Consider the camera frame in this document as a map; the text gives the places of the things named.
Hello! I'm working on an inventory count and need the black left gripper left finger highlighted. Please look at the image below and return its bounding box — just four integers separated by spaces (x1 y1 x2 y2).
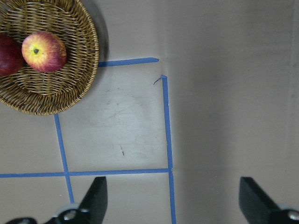
47 176 108 224

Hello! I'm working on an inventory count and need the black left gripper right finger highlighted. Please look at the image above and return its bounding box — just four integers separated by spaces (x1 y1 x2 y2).
239 177 299 224

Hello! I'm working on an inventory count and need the red yellow apple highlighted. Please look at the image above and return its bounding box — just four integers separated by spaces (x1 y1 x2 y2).
21 31 67 72

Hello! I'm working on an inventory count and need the round wicker basket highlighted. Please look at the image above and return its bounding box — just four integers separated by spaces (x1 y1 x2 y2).
0 0 100 115

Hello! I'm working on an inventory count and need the dark red apple in basket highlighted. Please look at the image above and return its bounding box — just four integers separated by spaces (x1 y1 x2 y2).
0 33 24 77

